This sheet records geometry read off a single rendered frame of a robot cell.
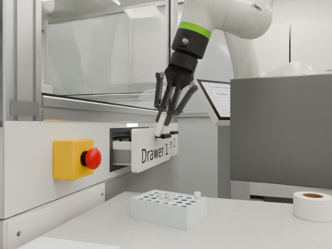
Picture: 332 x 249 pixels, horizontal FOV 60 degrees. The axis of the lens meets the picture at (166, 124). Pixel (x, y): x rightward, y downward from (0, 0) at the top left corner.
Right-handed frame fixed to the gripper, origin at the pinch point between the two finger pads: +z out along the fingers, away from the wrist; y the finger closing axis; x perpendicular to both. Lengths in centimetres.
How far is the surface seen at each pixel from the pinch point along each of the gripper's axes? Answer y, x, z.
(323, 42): 68, 323, -133
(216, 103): 2, 80, -12
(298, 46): 42, 325, -121
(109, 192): -3.7, -11.6, 19.8
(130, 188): -3.0, 1.7, 21.5
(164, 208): 14.1, -28.7, 10.6
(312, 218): 39.0, -18.9, 4.0
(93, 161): -0.7, -31.3, 7.4
